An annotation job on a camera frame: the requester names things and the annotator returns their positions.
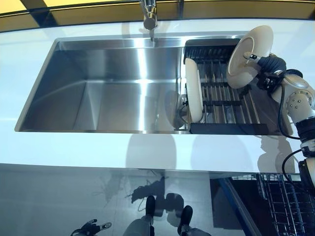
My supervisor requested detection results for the cream ceramic plate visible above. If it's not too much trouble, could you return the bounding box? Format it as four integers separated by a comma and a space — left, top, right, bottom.
225, 24, 274, 89
184, 58, 204, 123

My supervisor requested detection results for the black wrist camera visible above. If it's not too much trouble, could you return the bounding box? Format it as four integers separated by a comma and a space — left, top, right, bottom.
255, 71, 280, 93

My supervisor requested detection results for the black dish drying rack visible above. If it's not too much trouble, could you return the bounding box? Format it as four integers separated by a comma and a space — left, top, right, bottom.
183, 38, 269, 135

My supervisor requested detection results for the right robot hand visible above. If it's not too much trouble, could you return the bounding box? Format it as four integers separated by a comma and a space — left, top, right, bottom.
243, 52, 287, 74

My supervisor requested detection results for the robot leg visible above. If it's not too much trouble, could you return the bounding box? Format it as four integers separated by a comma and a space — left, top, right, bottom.
122, 195, 157, 236
176, 205, 211, 236

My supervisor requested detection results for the stainless steel sink basin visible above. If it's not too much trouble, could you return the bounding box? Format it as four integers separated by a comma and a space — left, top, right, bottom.
14, 36, 286, 136

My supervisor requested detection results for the left robot leg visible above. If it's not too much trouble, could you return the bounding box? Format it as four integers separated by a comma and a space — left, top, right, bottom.
122, 195, 157, 236

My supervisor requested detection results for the black wire lower dishwasher rack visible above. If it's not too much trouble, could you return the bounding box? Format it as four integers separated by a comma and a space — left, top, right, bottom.
255, 173, 315, 236

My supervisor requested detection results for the right robot leg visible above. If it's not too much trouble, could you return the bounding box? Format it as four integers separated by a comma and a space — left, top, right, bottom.
176, 205, 211, 236

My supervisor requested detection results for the chrome gooseneck kitchen faucet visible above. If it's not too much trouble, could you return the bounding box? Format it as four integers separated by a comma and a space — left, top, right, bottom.
139, 0, 158, 41

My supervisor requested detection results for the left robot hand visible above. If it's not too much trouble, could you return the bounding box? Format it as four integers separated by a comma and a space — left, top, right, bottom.
71, 219, 113, 236

